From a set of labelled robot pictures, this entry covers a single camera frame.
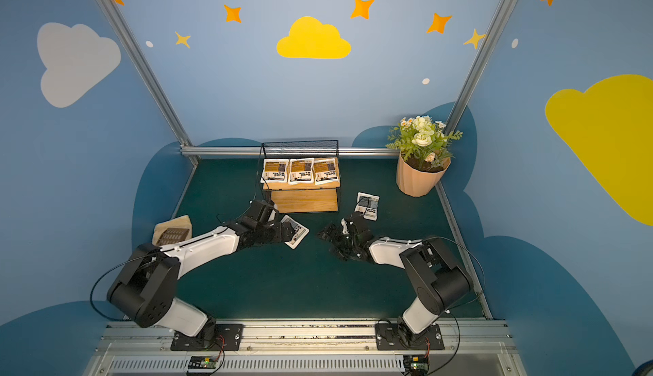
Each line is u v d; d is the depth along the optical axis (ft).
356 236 2.40
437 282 1.52
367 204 3.42
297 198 3.52
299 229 3.21
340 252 2.73
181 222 3.23
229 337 2.45
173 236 3.05
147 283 1.45
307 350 2.40
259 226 2.41
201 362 2.36
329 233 2.75
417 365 2.40
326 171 3.08
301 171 3.05
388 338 2.45
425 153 3.12
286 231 2.69
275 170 3.12
